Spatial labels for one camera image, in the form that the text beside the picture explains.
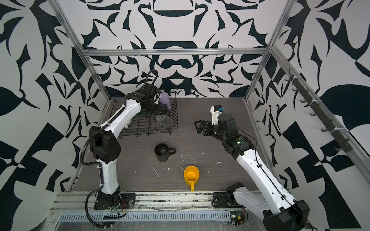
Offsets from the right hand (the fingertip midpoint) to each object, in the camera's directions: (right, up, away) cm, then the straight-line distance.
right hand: (201, 121), depth 73 cm
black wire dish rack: (-35, -4, +26) cm, 44 cm away
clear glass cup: (-21, 0, +21) cm, 30 cm away
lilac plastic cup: (-22, +14, +27) cm, 37 cm away
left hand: (-24, +7, +17) cm, 30 cm away
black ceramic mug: (-22, -20, +15) cm, 33 cm away
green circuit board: (+17, -47, -2) cm, 50 cm away
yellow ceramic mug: (-4, -31, +9) cm, 33 cm away
